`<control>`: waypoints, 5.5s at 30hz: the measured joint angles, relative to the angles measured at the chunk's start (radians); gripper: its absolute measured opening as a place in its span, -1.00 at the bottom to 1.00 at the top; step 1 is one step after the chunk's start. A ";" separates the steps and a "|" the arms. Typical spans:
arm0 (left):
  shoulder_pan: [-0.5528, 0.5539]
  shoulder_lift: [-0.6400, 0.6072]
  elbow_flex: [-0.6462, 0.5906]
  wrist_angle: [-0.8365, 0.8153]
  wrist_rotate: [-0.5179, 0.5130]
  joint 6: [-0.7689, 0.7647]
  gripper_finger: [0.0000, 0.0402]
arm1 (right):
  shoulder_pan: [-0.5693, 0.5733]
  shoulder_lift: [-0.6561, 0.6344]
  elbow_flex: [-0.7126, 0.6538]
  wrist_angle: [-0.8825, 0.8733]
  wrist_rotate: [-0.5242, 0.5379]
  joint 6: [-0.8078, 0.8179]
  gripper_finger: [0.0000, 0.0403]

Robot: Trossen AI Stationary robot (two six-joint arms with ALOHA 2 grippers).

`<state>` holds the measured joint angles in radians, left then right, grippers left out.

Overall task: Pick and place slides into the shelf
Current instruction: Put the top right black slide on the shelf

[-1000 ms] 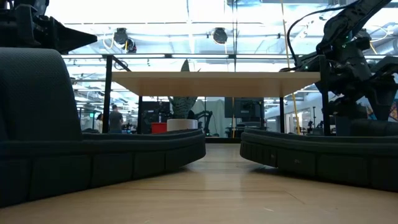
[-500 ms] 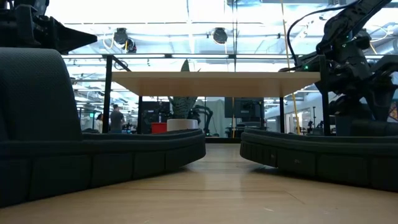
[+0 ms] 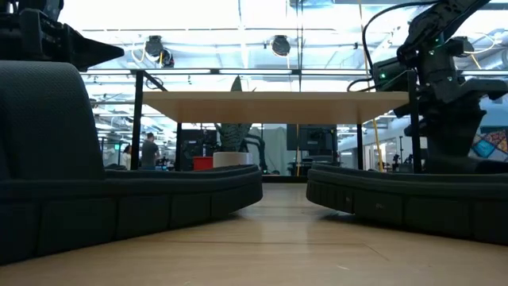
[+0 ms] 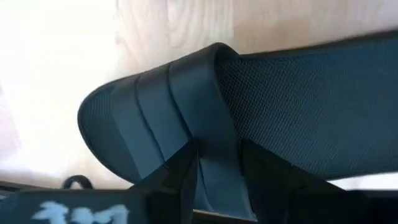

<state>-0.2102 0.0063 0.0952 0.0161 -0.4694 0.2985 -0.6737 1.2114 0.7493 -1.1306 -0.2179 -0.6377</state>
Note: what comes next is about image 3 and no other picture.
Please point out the black vertical ceiling conduit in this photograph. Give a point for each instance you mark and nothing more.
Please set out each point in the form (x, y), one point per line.
(300, 39)

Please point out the dark double monitor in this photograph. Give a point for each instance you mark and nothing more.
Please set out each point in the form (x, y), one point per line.
(190, 141)

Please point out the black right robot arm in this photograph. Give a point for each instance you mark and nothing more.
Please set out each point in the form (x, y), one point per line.
(436, 20)

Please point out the round black ceiling fixture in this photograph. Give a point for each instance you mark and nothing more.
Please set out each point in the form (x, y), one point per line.
(154, 45)
(281, 45)

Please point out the white round plant pot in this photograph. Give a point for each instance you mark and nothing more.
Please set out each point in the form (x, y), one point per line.
(232, 159)

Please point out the red bin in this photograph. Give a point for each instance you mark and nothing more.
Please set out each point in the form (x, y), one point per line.
(202, 163)

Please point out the colourful patchwork quilt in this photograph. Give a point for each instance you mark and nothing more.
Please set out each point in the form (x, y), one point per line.
(490, 145)

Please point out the small black ceiling fixture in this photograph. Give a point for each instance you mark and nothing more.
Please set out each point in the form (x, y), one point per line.
(167, 59)

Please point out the slanted yellow pole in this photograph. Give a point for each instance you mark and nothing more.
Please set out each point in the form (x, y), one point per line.
(377, 143)

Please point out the green snake plant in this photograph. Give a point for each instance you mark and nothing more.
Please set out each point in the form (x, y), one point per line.
(232, 137)

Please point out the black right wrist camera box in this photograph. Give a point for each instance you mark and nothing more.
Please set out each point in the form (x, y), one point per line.
(389, 75)

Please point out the dark computer monitor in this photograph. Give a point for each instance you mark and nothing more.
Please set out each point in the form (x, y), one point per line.
(313, 137)

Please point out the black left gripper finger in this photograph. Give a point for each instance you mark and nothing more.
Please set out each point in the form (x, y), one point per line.
(87, 53)

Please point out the black rubber slide sandal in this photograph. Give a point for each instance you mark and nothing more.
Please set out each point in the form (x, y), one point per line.
(47, 119)
(397, 198)

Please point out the black table edge rail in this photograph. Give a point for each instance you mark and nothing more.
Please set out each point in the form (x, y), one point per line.
(283, 178)

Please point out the wooden shelf with black frame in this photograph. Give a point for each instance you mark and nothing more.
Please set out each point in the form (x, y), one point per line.
(274, 107)

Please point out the person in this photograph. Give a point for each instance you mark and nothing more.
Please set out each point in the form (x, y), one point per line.
(149, 153)
(127, 159)

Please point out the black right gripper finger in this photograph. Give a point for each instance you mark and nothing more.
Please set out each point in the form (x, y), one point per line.
(438, 147)
(464, 147)

